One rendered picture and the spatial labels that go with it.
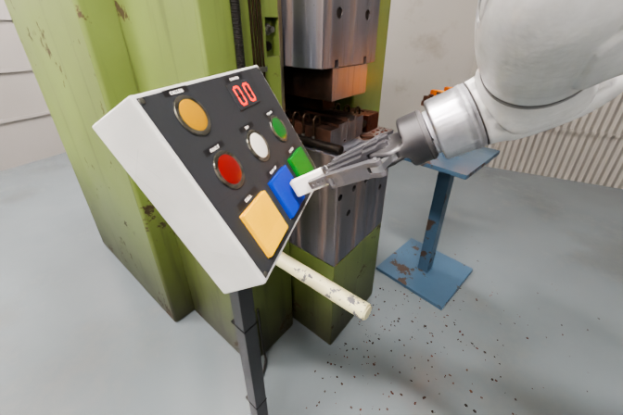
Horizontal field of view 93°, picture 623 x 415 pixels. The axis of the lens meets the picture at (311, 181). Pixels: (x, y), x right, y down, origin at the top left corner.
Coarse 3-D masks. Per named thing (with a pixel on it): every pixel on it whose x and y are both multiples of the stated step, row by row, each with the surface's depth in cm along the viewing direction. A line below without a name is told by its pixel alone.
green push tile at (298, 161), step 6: (300, 150) 62; (294, 156) 58; (300, 156) 61; (306, 156) 63; (288, 162) 57; (294, 162) 57; (300, 162) 60; (306, 162) 62; (294, 168) 57; (300, 168) 59; (306, 168) 61; (312, 168) 64; (300, 174) 58
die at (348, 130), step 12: (288, 108) 115; (300, 108) 111; (300, 120) 103; (324, 120) 100; (336, 120) 100; (348, 120) 99; (360, 120) 105; (300, 132) 102; (324, 132) 95; (336, 132) 96; (348, 132) 101; (360, 132) 108
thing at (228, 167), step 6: (222, 156) 41; (228, 156) 42; (222, 162) 40; (228, 162) 41; (234, 162) 42; (222, 168) 40; (228, 168) 41; (234, 168) 42; (222, 174) 39; (228, 174) 40; (234, 174) 41; (240, 174) 42; (228, 180) 40; (234, 180) 41; (240, 180) 42
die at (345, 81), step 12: (288, 72) 95; (300, 72) 92; (312, 72) 89; (324, 72) 87; (336, 72) 86; (348, 72) 91; (360, 72) 96; (288, 84) 97; (300, 84) 94; (312, 84) 91; (324, 84) 88; (336, 84) 88; (348, 84) 93; (360, 84) 98; (312, 96) 93; (324, 96) 90; (336, 96) 90; (348, 96) 95
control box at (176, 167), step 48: (144, 96) 33; (192, 96) 40; (144, 144) 34; (192, 144) 37; (240, 144) 46; (288, 144) 60; (144, 192) 37; (192, 192) 35; (240, 192) 42; (192, 240) 39; (240, 240) 38; (240, 288) 41
